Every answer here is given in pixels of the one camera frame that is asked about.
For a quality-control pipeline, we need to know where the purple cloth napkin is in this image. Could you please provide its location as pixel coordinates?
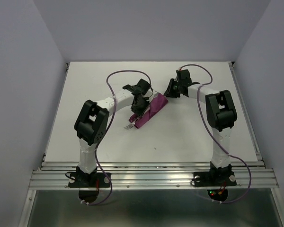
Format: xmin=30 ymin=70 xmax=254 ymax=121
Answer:
xmin=128 ymin=93 xmax=168 ymax=129

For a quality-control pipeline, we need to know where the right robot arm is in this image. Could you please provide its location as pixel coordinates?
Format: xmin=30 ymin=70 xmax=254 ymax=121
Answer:
xmin=164 ymin=70 xmax=237 ymax=187

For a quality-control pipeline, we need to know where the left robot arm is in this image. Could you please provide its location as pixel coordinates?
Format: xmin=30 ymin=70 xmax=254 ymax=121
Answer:
xmin=69 ymin=79 xmax=158 ymax=186

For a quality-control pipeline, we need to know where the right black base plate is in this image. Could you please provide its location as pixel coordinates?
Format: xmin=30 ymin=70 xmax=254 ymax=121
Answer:
xmin=190 ymin=172 xmax=237 ymax=188

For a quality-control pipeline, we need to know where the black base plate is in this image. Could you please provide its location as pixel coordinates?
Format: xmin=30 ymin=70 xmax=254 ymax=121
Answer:
xmin=65 ymin=172 xmax=110 ymax=188
xmin=190 ymin=172 xmax=237 ymax=188

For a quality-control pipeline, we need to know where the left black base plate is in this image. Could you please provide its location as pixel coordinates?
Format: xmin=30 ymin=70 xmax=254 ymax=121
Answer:
xmin=65 ymin=172 xmax=110 ymax=188

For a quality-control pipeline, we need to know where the aluminium rail frame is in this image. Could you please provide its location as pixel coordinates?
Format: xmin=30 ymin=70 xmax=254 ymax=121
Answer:
xmin=18 ymin=61 xmax=284 ymax=227

